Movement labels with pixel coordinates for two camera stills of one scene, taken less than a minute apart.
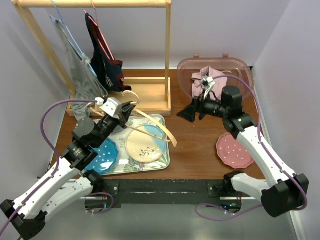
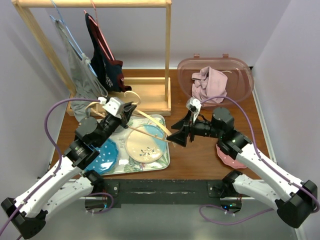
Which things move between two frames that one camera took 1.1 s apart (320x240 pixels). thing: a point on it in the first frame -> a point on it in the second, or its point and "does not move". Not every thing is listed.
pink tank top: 207,80 does not move
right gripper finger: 188,113 -> 180,137
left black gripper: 125,114 does not move
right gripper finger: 200,107 -> 184,123
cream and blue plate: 144,147 does not move
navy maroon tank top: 109,70 does not move
